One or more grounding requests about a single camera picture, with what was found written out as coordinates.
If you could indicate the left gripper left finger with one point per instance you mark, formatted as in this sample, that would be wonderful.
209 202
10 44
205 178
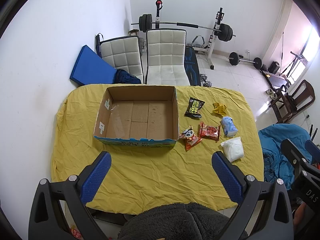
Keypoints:
47 220

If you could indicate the barbell on floor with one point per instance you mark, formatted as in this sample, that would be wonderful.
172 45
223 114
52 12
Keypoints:
234 59

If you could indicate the white padded chair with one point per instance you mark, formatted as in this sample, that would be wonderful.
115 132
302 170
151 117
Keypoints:
123 53
165 57

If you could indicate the blue white tissue pack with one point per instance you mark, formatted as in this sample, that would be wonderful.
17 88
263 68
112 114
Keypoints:
228 126

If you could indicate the white padded chair right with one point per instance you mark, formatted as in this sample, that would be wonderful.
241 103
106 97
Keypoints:
165 57

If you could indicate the black tripod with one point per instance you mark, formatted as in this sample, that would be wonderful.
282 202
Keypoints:
299 58

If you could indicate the dark blue cloth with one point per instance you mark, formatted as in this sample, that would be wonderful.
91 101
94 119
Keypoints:
123 77

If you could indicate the black shoe wipe packet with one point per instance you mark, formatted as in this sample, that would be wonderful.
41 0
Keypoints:
193 109

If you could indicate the open cardboard box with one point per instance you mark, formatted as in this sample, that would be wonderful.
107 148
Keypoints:
141 115

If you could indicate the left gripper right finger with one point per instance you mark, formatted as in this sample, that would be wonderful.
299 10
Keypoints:
274 220

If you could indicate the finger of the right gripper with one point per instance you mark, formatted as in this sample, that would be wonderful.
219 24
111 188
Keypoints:
313 150
297 160

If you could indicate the black weight bench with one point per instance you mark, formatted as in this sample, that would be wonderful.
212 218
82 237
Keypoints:
191 67

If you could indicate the panda snack packet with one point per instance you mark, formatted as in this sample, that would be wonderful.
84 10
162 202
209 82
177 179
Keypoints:
190 138

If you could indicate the blue folded mat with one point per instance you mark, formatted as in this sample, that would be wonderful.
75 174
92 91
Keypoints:
89 68

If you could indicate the white padded chair left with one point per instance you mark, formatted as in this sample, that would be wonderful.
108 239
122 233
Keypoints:
123 53

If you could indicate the blue bean bag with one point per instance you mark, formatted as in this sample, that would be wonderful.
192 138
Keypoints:
276 165

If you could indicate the yellow packet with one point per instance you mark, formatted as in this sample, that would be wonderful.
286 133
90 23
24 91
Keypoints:
219 109

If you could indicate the white label with green tape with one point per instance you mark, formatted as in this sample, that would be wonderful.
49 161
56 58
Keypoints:
107 104

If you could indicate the dark wooden chair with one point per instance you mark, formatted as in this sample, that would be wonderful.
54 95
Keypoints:
286 105

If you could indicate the red floral snack packet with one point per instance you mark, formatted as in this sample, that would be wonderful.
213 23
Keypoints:
209 132

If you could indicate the dumbbell on floor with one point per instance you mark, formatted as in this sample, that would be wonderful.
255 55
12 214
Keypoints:
204 81

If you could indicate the white soft pouch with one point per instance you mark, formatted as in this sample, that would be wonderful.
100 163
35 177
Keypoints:
233 149

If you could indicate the yellow tablecloth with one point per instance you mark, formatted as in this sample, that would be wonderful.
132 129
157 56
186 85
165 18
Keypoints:
141 178

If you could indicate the dark fleece sleeve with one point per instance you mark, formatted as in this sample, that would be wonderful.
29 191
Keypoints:
175 221

